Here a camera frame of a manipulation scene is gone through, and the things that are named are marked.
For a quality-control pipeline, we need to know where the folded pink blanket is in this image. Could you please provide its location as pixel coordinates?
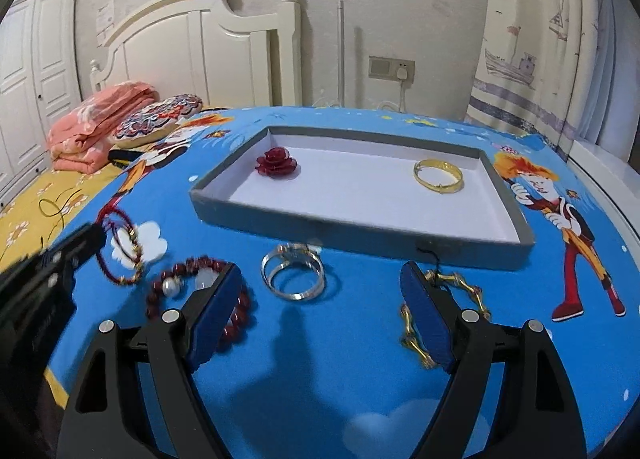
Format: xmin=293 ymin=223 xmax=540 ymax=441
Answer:
xmin=47 ymin=80 xmax=158 ymax=172

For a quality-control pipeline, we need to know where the red string bracelet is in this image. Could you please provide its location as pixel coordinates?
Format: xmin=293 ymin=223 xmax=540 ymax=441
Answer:
xmin=97 ymin=206 xmax=147 ymax=286

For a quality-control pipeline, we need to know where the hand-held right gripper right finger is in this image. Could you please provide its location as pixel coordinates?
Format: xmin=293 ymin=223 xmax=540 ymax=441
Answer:
xmin=400 ymin=260 xmax=587 ymax=459

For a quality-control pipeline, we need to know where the yellow flower bed sheet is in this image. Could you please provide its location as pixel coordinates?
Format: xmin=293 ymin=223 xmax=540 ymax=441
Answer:
xmin=0 ymin=159 xmax=136 ymax=275

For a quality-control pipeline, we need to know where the dark red bead bracelet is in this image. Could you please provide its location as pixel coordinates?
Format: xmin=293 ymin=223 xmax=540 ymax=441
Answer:
xmin=145 ymin=256 xmax=253 ymax=352

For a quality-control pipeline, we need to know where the gold bangle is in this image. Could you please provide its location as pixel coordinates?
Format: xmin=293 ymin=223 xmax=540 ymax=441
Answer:
xmin=413 ymin=158 xmax=465 ymax=191

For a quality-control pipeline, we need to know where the patterned round pillow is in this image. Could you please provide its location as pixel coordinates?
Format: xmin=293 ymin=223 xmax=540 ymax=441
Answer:
xmin=112 ymin=94 xmax=203 ymax=149

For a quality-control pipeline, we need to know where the white wardrobe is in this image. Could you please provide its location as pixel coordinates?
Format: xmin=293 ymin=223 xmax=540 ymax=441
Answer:
xmin=0 ymin=0 xmax=83 ymax=205

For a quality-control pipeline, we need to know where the red rose ornament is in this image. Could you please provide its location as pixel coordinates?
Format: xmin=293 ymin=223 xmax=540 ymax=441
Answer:
xmin=256 ymin=148 xmax=298 ymax=176

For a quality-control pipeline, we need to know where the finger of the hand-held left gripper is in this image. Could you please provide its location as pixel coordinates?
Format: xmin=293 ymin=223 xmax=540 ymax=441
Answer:
xmin=42 ymin=222 xmax=108 ymax=270

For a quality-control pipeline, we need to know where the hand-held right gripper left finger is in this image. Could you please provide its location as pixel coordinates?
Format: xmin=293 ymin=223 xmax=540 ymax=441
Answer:
xmin=57 ymin=261 xmax=243 ymax=459

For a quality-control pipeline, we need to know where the white window sill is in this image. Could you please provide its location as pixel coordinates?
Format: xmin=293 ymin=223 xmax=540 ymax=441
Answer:
xmin=570 ymin=139 xmax=640 ymax=245

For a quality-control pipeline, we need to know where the gold bamboo link bracelet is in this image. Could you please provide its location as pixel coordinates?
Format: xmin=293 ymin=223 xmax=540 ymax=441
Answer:
xmin=399 ymin=269 xmax=493 ymax=371

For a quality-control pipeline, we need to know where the wall socket panel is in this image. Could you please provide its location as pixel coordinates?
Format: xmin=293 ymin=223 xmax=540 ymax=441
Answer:
xmin=368 ymin=56 xmax=415 ymax=85

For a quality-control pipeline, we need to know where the grey jade pendant purple cord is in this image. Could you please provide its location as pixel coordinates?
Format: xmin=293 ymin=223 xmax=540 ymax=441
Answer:
xmin=192 ymin=269 xmax=226 ymax=292

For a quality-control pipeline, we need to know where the black cable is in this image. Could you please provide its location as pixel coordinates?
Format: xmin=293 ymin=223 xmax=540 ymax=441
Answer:
xmin=0 ymin=189 xmax=85 ymax=260

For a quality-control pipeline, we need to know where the cream wooden headboard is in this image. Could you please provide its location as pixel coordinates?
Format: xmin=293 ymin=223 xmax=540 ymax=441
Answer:
xmin=89 ymin=0 xmax=303 ymax=107

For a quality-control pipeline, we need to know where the grey cardboard tray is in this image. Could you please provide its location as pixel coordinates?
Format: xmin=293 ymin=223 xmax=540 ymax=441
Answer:
xmin=189 ymin=126 xmax=536 ymax=272

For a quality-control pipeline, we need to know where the silver bangle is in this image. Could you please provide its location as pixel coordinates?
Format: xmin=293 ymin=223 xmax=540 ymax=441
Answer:
xmin=260 ymin=242 xmax=327 ymax=301

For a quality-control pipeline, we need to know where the white plug with cable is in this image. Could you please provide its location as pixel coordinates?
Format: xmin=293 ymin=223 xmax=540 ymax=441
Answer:
xmin=377 ymin=66 xmax=413 ymax=112

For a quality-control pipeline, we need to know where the ship print curtain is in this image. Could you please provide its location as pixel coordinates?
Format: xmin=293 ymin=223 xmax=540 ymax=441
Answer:
xmin=465 ymin=0 xmax=640 ymax=160

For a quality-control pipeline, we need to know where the blue cartoon printed cloth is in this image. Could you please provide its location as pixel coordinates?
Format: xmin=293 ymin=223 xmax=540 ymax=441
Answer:
xmin=45 ymin=106 xmax=640 ymax=459

